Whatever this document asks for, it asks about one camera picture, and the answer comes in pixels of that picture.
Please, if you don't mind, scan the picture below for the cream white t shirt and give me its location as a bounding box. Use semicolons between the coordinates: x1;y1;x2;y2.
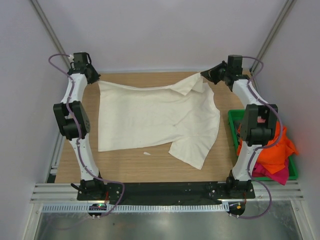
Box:
98;73;220;170

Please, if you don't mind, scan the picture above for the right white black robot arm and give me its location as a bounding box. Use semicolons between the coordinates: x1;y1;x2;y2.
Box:
201;55;278;200

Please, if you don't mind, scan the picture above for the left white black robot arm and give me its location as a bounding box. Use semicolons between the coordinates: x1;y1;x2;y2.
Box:
48;52;106;201

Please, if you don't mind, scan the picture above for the green plastic bin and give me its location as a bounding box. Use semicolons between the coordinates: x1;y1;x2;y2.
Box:
228;109;298;181

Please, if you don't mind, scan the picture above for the pink t shirt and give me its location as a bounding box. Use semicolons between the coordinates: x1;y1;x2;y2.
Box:
257;116;266;123

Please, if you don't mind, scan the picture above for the orange t shirt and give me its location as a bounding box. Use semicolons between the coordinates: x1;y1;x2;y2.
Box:
253;125;299;176

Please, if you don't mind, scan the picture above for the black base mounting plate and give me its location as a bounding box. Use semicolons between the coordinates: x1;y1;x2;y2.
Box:
72;180;256;201

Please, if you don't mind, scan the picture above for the magenta t shirt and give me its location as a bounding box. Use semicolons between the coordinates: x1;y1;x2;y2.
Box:
252;159;290;186

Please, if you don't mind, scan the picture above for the left aluminium corner post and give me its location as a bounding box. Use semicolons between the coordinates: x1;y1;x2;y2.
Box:
28;0;70;71

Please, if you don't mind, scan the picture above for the aluminium corner post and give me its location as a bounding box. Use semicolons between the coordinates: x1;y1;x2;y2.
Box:
28;0;70;71
256;0;297;61

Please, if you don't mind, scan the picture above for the right aluminium corner post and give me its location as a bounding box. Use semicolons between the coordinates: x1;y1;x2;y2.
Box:
256;0;297;61

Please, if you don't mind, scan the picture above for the aluminium front frame rail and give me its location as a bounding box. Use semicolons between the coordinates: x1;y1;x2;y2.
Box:
30;180;304;203

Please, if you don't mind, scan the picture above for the white slotted cable duct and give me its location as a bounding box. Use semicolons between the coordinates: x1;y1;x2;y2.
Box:
42;202;229;214

